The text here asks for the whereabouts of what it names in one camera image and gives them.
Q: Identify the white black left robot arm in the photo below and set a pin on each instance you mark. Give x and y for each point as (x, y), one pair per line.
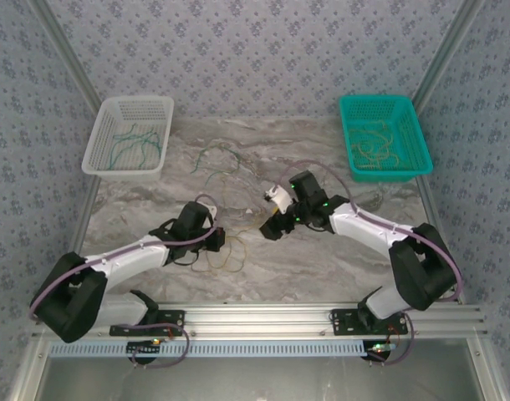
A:
(129, 259)

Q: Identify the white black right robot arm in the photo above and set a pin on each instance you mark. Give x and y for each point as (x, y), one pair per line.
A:
(363, 227)

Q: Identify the white plastic basket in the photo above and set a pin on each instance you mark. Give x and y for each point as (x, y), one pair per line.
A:
(146, 113)

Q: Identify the teal plastic basket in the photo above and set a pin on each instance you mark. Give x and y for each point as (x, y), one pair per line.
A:
(409, 125)

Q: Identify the black controller board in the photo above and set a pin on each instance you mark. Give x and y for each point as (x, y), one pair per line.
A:
(148, 344)
(378, 347)

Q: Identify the steel sheet panel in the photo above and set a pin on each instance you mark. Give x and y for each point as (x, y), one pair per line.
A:
(259, 380)

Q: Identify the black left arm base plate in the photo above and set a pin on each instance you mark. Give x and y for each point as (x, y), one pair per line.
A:
(177, 316)

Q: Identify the aluminium mounting rail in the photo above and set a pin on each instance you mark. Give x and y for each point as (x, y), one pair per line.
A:
(259, 319)

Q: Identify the aluminium side rail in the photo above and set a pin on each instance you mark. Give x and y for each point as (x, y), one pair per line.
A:
(428, 200)
(87, 209)

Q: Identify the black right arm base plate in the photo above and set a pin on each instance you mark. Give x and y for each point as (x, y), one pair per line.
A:
(345, 323)

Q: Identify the aluminium corner post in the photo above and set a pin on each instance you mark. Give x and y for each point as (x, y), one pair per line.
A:
(62, 42)
(449, 42)

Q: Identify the aluminium frame bar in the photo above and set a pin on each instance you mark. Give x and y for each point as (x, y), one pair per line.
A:
(27, 372)
(491, 376)

